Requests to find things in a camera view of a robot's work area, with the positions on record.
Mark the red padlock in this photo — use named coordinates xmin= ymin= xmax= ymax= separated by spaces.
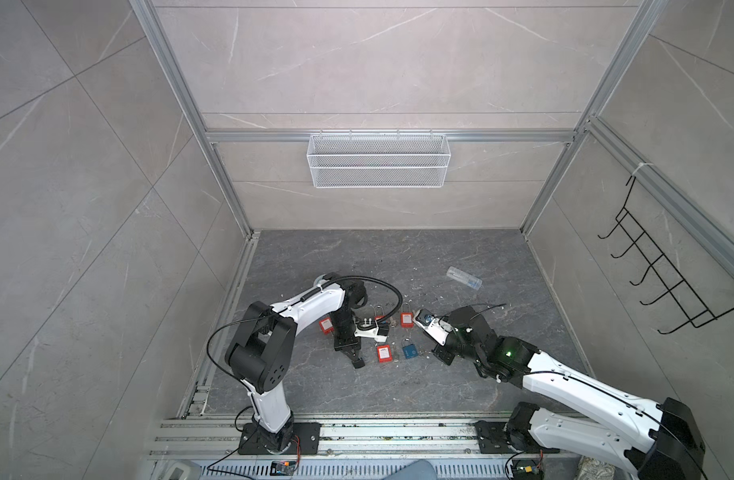
xmin=318 ymin=316 xmax=335 ymax=335
xmin=400 ymin=311 xmax=414 ymax=328
xmin=376 ymin=344 xmax=394 ymax=364

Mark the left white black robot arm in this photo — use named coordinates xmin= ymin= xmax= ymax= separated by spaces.
xmin=205 ymin=273 xmax=403 ymax=454

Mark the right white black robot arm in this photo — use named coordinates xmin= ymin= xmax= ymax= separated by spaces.
xmin=414 ymin=306 xmax=706 ymax=479

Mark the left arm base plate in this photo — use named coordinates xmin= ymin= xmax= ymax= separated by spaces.
xmin=238 ymin=422 xmax=322 ymax=455

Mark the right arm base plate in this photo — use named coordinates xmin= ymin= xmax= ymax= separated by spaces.
xmin=473 ymin=420 xmax=560 ymax=454

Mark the white wire mesh basket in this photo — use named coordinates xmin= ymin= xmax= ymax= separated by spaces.
xmin=306 ymin=133 xmax=452 ymax=189

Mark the black wire hook rack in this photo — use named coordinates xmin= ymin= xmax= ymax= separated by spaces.
xmin=597 ymin=175 xmax=734 ymax=336

